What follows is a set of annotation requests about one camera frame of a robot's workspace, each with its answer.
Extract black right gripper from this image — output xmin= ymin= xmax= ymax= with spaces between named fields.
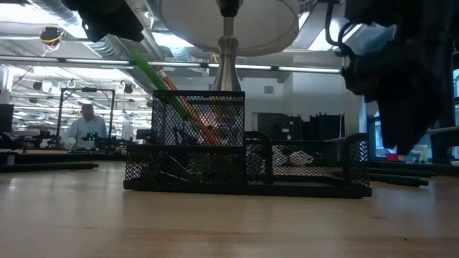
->
xmin=342 ymin=39 xmax=451 ymax=156

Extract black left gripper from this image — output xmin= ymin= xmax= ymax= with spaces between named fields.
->
xmin=60 ymin=0 xmax=144 ymax=43

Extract green handled scissors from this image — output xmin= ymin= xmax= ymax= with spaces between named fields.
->
xmin=128 ymin=47 xmax=202 ymax=144

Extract orange pencil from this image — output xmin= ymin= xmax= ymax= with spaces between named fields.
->
xmin=156 ymin=68 xmax=222 ymax=146

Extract black binder clip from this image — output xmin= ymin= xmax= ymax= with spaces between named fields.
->
xmin=157 ymin=154 xmax=193 ymax=183

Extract small green clip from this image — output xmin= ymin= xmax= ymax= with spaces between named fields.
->
xmin=186 ymin=163 xmax=207 ymax=182

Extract black mesh desk organizer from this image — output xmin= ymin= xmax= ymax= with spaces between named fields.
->
xmin=123 ymin=90 xmax=373 ymax=199

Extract pale green cup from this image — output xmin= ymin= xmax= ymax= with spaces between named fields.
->
xmin=415 ymin=144 xmax=430 ymax=164

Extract black background cabinets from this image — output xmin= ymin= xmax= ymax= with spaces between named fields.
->
xmin=252 ymin=112 xmax=346 ymax=141

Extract person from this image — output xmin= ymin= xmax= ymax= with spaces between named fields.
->
xmin=64 ymin=102 xmax=108 ymax=151

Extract white lumpy background object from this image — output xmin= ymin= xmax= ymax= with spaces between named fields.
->
xmin=271 ymin=148 xmax=318 ymax=168

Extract white lamp shade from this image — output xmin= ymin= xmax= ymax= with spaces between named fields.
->
xmin=159 ymin=0 xmax=301 ymax=92

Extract dark background monitor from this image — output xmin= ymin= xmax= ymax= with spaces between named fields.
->
xmin=0 ymin=103 xmax=14 ymax=134

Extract silver ceiling air duct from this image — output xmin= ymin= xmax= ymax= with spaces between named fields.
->
xmin=27 ymin=0 xmax=158 ymax=95

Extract yellow ceiling cable coil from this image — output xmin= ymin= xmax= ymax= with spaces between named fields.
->
xmin=38 ymin=26 xmax=66 ymax=57

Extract black background gantry frame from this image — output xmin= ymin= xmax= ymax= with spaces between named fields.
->
xmin=56 ymin=87 xmax=116 ymax=144

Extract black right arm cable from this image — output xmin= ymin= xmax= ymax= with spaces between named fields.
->
xmin=324 ymin=0 xmax=358 ymax=57

